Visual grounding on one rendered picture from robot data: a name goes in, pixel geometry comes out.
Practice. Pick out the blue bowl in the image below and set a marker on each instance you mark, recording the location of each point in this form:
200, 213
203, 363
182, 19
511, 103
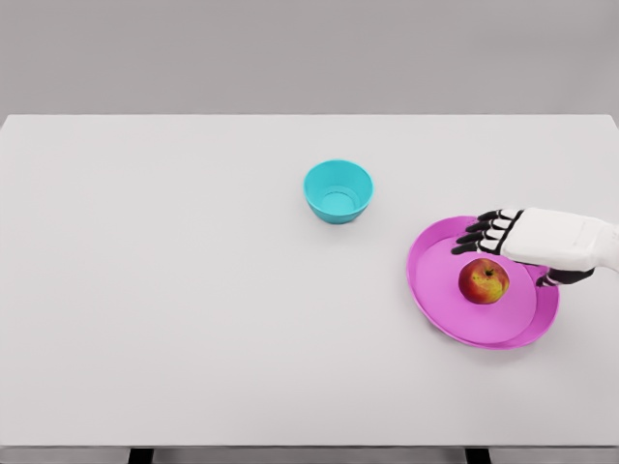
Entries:
338, 193

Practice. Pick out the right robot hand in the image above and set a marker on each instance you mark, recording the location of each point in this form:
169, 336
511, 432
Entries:
541, 239

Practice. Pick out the red yellow apple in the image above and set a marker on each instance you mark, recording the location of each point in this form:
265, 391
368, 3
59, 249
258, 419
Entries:
483, 281

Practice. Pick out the pink plate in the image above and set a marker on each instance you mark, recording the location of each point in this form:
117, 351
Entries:
483, 319

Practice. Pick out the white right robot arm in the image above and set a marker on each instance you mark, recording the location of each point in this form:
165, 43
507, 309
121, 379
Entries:
611, 246

